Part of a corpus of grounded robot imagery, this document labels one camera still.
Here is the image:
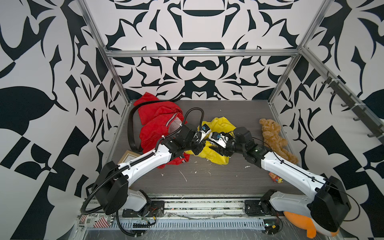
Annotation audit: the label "yellow trousers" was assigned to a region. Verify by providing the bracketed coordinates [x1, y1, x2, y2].
[185, 117, 236, 165]

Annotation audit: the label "black belt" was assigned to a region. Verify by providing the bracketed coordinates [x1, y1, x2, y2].
[205, 132, 222, 143]
[127, 99, 180, 153]

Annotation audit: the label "red trousers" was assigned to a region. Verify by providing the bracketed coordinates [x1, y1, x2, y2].
[134, 92, 184, 153]

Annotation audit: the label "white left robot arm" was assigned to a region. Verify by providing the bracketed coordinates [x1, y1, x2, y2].
[80, 122, 211, 216]

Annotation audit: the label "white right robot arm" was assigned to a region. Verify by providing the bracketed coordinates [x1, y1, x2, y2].
[208, 127, 352, 235]

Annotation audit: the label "brown teddy bear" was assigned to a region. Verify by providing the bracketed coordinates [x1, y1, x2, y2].
[259, 119, 299, 165]

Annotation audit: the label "small colourful toy figure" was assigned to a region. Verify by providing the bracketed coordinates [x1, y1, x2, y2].
[269, 172, 283, 184]

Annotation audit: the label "framed picture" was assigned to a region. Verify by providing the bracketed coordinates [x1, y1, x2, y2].
[118, 150, 141, 164]

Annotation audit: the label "orange plush fish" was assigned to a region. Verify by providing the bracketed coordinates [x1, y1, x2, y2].
[284, 211, 340, 239]

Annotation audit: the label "striped printed bag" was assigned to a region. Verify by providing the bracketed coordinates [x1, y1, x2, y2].
[79, 213, 115, 228]

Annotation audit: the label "black coat hook rack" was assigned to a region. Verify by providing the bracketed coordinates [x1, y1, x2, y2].
[322, 71, 384, 145]

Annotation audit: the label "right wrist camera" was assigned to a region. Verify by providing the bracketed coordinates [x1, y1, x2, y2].
[208, 132, 229, 148]

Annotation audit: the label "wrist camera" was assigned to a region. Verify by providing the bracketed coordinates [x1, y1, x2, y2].
[197, 124, 211, 143]
[208, 132, 229, 148]

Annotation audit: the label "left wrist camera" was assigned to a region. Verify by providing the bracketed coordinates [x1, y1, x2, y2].
[197, 124, 211, 143]

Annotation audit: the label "white cable duct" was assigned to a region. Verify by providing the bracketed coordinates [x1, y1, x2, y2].
[86, 218, 266, 231]

